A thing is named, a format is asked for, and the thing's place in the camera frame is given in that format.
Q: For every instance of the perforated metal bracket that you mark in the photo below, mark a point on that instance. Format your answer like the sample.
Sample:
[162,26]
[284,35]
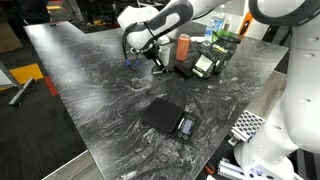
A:
[245,127]

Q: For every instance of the white ceramic mug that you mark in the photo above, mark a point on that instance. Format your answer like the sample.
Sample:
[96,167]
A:
[164,55]

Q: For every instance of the clear water bottle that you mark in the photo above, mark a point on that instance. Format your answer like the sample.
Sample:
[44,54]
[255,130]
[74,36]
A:
[215,24]

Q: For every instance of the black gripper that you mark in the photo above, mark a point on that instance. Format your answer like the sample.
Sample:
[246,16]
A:
[152,54]

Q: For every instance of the green snack bag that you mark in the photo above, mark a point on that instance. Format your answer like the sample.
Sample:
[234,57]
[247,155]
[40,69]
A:
[228,36]

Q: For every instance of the black coffee bag white label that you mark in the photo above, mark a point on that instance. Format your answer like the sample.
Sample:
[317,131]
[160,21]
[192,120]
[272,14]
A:
[205,65]

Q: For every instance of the orange soda can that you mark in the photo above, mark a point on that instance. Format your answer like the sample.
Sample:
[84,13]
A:
[182,47]

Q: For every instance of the small black box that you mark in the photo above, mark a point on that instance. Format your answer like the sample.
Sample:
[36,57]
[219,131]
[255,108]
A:
[179,67]

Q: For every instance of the black coffee bag yellow label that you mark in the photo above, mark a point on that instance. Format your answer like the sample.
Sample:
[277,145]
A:
[223,52]

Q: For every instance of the black digital kitchen scale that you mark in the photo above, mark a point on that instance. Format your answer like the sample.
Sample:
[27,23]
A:
[170,119]

